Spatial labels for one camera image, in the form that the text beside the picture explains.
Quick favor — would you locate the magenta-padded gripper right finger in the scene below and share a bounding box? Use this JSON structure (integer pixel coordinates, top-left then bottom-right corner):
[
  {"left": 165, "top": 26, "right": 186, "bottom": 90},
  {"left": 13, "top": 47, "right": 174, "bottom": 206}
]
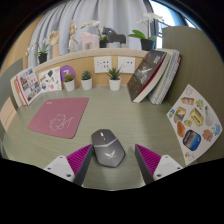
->
[{"left": 134, "top": 143, "right": 184, "bottom": 185}]

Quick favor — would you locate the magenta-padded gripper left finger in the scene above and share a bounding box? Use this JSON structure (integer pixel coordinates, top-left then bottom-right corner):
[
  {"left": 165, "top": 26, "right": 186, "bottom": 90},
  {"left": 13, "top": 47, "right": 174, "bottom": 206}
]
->
[{"left": 43, "top": 143, "right": 94, "bottom": 187}]

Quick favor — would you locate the dark grey computer mouse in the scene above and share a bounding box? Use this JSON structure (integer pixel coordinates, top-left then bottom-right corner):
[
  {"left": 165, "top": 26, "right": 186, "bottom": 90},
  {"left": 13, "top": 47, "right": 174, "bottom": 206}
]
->
[{"left": 90, "top": 128, "right": 126, "bottom": 168}]

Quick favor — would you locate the pink mouse pad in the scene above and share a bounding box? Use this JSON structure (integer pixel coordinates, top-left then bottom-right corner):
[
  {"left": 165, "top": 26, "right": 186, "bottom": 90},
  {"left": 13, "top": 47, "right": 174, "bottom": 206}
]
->
[{"left": 27, "top": 97, "right": 90, "bottom": 140}]

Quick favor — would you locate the colourful food sticker sheet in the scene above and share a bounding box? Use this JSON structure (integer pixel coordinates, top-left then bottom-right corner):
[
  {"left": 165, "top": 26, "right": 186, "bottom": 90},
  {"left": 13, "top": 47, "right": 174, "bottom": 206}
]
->
[{"left": 166, "top": 83, "right": 223, "bottom": 167}]

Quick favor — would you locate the beige card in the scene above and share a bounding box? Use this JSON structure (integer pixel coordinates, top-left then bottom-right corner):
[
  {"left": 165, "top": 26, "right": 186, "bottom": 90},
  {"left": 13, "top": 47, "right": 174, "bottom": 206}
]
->
[{"left": 0, "top": 96, "right": 18, "bottom": 133}]

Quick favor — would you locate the white books stack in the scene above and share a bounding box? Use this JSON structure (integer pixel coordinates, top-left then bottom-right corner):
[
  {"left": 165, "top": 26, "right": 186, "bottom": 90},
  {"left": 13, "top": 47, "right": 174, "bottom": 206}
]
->
[{"left": 147, "top": 48, "right": 183, "bottom": 106}]

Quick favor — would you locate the white sticker sheet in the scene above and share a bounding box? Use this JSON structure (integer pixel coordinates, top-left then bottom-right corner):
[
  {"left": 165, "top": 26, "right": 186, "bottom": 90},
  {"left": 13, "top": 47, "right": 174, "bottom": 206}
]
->
[{"left": 38, "top": 66, "right": 63, "bottom": 93}]

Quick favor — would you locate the red-edged photo magazine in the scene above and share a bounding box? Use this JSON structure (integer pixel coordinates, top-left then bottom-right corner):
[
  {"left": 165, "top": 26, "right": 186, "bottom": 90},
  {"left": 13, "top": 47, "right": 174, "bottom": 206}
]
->
[{"left": 16, "top": 66, "right": 43, "bottom": 106}]

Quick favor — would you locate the black book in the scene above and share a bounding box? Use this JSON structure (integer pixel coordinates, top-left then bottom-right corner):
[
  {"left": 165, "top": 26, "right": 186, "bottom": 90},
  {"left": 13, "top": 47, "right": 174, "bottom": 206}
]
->
[{"left": 126, "top": 49, "right": 168, "bottom": 104}]

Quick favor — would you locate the spiky succulent in white pot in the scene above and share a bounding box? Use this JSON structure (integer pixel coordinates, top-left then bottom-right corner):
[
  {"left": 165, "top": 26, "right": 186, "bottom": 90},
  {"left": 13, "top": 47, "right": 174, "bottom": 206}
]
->
[{"left": 106, "top": 66, "right": 123, "bottom": 92}]

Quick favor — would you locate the purple round sticker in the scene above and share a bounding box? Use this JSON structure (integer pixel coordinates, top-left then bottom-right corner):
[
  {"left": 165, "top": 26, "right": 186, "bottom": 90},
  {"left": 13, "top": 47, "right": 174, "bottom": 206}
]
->
[{"left": 59, "top": 64, "right": 76, "bottom": 84}]

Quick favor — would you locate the white orchid in black pot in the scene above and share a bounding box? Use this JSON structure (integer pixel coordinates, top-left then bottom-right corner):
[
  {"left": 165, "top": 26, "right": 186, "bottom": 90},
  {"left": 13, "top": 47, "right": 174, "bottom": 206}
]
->
[
  {"left": 127, "top": 12, "right": 165, "bottom": 52},
  {"left": 80, "top": 19, "right": 109, "bottom": 49},
  {"left": 25, "top": 38, "right": 50, "bottom": 65}
]

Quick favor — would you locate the wooden hand model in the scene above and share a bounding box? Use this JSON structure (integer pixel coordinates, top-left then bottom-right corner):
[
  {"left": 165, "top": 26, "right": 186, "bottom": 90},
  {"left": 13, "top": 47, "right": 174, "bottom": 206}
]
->
[{"left": 48, "top": 29, "right": 61, "bottom": 58}]

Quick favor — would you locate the dark grey horse figurine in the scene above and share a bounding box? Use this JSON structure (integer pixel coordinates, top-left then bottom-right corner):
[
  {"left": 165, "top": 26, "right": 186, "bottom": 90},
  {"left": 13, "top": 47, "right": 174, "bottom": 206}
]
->
[{"left": 102, "top": 27, "right": 127, "bottom": 48}]

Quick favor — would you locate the window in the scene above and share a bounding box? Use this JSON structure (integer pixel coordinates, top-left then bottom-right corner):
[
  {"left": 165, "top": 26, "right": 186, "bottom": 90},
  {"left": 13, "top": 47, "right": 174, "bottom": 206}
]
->
[{"left": 148, "top": 0, "right": 198, "bottom": 49}]

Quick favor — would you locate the grey curtain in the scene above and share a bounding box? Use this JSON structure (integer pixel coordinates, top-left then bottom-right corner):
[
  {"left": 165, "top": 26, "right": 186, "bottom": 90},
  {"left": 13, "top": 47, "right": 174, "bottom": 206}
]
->
[{"left": 26, "top": 0, "right": 154, "bottom": 68}]

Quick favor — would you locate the white wall socket plate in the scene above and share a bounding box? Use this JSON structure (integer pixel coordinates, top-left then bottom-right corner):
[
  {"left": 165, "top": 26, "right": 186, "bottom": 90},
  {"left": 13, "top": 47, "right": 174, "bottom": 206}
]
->
[
  {"left": 117, "top": 56, "right": 137, "bottom": 74},
  {"left": 93, "top": 55, "right": 113, "bottom": 74}
]

